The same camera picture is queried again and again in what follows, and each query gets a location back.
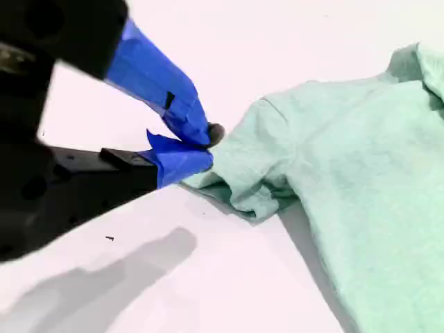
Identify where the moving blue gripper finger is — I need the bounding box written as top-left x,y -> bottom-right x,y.
31,0 -> 226,147

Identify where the pale green T-shirt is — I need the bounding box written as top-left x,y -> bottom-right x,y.
178,41 -> 444,333

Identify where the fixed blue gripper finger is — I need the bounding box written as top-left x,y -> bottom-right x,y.
51,129 -> 215,240

